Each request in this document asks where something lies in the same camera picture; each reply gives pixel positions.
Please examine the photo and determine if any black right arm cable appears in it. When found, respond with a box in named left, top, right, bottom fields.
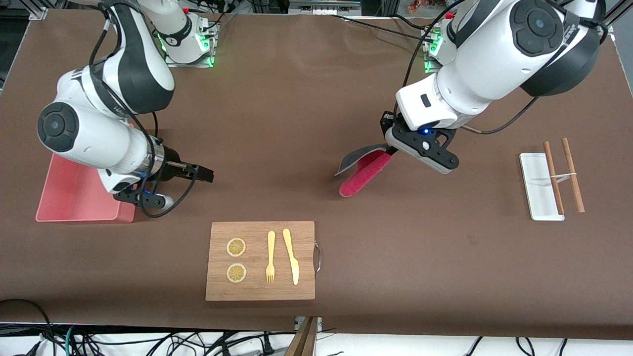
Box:
left=131, top=111, right=199, bottom=219

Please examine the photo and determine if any wooden post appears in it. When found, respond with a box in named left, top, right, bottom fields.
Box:
left=284, top=316, right=319, bottom=356

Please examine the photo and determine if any small metal bracket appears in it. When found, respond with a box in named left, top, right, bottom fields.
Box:
left=295, top=316, right=323, bottom=333

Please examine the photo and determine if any white rack base plate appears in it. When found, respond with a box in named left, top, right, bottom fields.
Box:
left=519, top=153, right=565, bottom=222

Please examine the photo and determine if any grey and pink microfibre cloth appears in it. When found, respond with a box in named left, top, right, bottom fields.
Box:
left=335, top=143, right=396, bottom=198

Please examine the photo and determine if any wooden cutting board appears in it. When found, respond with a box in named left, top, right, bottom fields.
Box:
left=205, top=221, right=316, bottom=302

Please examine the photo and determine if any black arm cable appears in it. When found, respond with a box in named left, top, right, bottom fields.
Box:
left=131, top=111, right=199, bottom=219
left=394, top=0, right=614, bottom=135

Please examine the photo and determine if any pink plastic bin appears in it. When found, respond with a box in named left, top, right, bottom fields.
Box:
left=36, top=152, right=137, bottom=223

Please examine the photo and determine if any yellow plastic knife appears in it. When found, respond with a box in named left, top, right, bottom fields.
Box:
left=282, top=228, right=300, bottom=286

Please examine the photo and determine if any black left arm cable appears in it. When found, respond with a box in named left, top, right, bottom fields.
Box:
left=394, top=0, right=614, bottom=135

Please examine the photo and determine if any black looped floor cable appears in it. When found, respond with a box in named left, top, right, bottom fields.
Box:
left=0, top=299, right=53, bottom=356

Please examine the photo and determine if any grey metal device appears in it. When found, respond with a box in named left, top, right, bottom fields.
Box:
left=289, top=0, right=362, bottom=15

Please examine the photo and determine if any wooden rack rod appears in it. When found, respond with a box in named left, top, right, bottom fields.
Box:
left=543, top=141, right=565, bottom=215
left=561, top=138, right=586, bottom=214

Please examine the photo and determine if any black cable on table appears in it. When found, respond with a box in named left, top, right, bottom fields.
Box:
left=326, top=14, right=432, bottom=43

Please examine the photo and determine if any yellow plastic fork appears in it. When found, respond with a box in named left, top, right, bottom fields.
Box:
left=266, top=230, right=276, bottom=284

